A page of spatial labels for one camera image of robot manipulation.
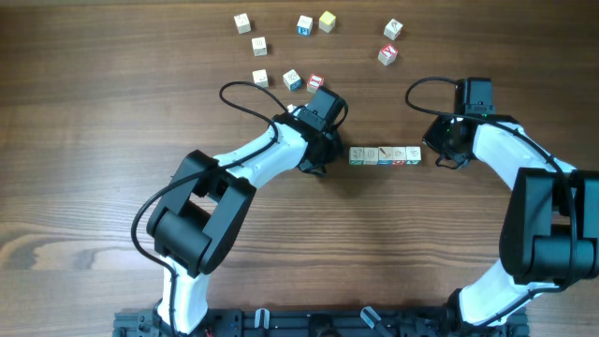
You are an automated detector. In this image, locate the wooden block green top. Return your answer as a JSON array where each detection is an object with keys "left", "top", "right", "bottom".
[{"left": 406, "top": 146, "right": 421, "bottom": 165}]

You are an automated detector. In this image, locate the wooden block green side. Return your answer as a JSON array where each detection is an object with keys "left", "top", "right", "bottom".
[{"left": 349, "top": 147, "right": 365, "bottom": 166}]

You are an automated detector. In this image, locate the wooden block plain back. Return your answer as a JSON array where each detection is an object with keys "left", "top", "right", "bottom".
[{"left": 363, "top": 147, "right": 379, "bottom": 165}]

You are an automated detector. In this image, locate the wooden block red side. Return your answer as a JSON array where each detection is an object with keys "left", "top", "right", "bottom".
[{"left": 252, "top": 69, "right": 269, "bottom": 88}]

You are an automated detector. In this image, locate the wooden block yellow top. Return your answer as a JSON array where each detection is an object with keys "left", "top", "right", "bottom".
[{"left": 297, "top": 15, "right": 314, "bottom": 37}]

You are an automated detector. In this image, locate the wooden block yellow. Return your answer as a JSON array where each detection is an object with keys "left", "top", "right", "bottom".
[
  {"left": 297, "top": 15, "right": 314, "bottom": 37},
  {"left": 318, "top": 11, "right": 336, "bottom": 33}
]

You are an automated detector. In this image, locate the wooden block red X top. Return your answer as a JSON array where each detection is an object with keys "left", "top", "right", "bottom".
[{"left": 378, "top": 44, "right": 399, "bottom": 66}]

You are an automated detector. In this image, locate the wooden block red 9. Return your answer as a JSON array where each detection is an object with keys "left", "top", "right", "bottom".
[{"left": 384, "top": 19, "right": 403, "bottom": 40}]

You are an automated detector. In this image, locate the wooden block blue D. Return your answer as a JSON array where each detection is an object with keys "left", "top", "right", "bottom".
[{"left": 392, "top": 147, "right": 407, "bottom": 166}]

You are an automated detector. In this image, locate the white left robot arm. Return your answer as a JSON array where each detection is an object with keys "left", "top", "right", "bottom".
[{"left": 141, "top": 87, "right": 348, "bottom": 336}]

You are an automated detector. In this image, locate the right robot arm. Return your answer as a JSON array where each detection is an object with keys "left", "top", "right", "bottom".
[{"left": 423, "top": 78, "right": 598, "bottom": 333}]

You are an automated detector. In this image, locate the wooden block blue side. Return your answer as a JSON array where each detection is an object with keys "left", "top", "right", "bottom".
[{"left": 283, "top": 69, "right": 302, "bottom": 91}]

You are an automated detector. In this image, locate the wooden block green J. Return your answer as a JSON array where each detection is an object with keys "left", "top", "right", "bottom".
[{"left": 251, "top": 37, "right": 268, "bottom": 56}]

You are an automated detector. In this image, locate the wooden block yellow back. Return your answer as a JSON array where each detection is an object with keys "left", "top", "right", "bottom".
[{"left": 318, "top": 11, "right": 336, "bottom": 33}]

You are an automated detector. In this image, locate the wooden block far left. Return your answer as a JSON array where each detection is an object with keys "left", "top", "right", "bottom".
[{"left": 233, "top": 13, "right": 251, "bottom": 34}]

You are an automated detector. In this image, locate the black mounting rail base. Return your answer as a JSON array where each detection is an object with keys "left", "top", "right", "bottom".
[{"left": 112, "top": 306, "right": 530, "bottom": 337}]

